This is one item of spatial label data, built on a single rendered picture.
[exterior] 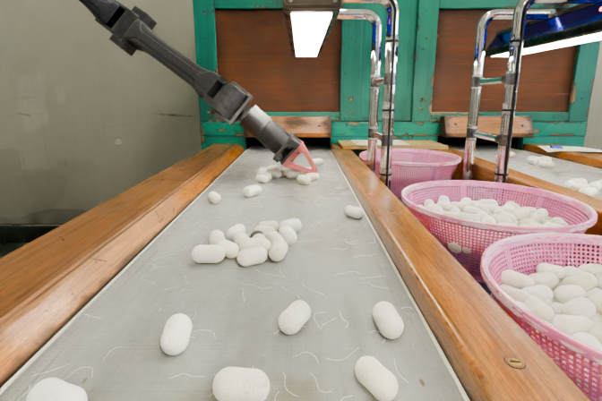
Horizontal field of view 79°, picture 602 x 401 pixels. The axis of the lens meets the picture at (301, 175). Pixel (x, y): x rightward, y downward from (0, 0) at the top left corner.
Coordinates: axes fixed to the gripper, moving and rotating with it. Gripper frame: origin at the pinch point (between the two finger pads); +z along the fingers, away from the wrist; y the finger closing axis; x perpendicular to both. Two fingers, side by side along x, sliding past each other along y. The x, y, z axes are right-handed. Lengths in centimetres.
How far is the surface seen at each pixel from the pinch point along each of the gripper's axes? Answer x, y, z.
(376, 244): -2.5, -38.3, 6.5
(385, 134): -16.0, -9.3, 4.6
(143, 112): 56, 142, -79
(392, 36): -30.4, -9.6, -7.2
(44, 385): 12, -64, -13
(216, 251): 8.8, -44.1, -9.1
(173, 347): 9, -59, -8
